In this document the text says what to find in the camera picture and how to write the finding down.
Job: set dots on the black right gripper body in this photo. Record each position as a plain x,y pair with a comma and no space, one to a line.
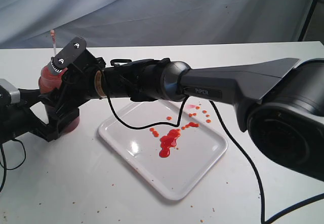
82,79

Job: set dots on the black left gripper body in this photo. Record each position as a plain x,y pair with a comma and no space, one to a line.
18,119

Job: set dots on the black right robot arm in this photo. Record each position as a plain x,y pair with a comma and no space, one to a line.
279,103

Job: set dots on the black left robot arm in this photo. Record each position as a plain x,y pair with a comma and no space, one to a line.
17,118

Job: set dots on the grey backdrop cloth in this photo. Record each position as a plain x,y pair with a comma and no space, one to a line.
116,23

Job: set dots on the white rectangular plastic tray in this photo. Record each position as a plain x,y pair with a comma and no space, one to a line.
198,149

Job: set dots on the black tripod stand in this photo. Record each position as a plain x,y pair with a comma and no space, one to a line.
310,10

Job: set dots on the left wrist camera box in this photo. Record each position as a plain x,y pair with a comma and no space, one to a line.
9,93

